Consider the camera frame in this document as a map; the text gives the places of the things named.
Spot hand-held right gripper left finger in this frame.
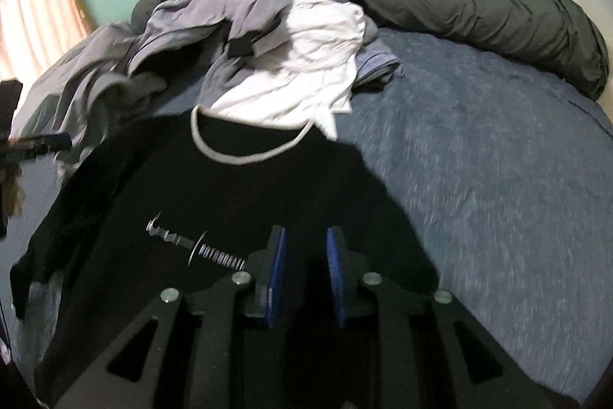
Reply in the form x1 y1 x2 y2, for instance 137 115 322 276
36 224 288 409

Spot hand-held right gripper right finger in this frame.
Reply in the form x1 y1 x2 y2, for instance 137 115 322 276
326 226 566 409

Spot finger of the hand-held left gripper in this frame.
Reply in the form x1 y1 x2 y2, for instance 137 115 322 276
0 133 72 161

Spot black t-shirt white collar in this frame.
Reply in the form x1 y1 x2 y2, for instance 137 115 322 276
10 107 439 409

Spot light grey pillow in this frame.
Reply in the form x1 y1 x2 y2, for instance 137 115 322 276
10 23 139 141

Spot blue bed sheet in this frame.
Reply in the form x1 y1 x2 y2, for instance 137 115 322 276
10 28 613 405

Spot grey jacket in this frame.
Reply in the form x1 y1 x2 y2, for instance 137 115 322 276
48 0 365 151

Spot blue striped cloth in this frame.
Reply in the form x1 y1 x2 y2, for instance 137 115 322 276
354 47 405 92

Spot white t-shirt with grey trim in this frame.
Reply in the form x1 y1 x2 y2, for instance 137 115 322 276
198 0 379 139

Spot dark grey rolled duvet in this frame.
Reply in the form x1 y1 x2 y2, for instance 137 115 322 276
131 0 610 100

